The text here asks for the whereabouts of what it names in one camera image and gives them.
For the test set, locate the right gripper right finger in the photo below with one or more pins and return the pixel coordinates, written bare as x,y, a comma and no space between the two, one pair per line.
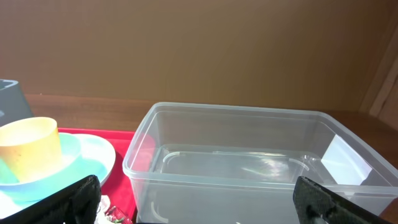
316,204

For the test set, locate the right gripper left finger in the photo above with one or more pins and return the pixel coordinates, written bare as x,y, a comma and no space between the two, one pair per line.
75,204

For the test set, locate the red candy wrapper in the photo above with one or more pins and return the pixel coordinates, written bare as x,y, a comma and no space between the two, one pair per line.
116,216

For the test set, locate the white napkin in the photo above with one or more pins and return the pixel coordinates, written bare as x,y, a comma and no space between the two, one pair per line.
103,207

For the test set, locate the grey dishwasher rack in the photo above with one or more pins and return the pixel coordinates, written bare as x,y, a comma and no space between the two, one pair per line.
14,105

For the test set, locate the red plastic tray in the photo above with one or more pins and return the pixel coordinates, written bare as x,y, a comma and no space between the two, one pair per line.
117,187

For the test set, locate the light blue plate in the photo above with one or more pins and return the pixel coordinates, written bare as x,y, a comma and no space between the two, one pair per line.
98,159

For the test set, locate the small teal saucer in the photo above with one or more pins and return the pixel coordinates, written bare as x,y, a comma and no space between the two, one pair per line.
71,160

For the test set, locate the yellow plastic cup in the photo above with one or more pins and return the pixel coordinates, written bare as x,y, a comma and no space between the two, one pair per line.
31,148

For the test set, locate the clear plastic bin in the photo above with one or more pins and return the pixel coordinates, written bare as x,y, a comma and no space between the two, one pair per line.
197,163

